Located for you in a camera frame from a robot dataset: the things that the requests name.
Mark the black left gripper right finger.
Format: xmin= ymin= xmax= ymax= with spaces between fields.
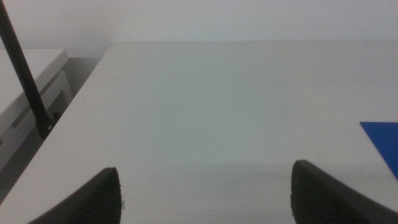
xmin=290 ymin=159 xmax=398 ymax=224

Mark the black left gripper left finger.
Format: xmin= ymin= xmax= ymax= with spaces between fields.
xmin=27 ymin=167 xmax=123 ymax=224

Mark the blue rectangular mat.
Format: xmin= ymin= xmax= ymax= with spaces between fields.
xmin=359 ymin=121 xmax=398 ymax=180

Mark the white side cabinet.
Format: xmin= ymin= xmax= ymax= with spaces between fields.
xmin=0 ymin=47 xmax=74 ymax=172

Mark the black stand pole with clamp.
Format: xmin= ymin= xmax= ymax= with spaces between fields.
xmin=0 ymin=0 xmax=58 ymax=140

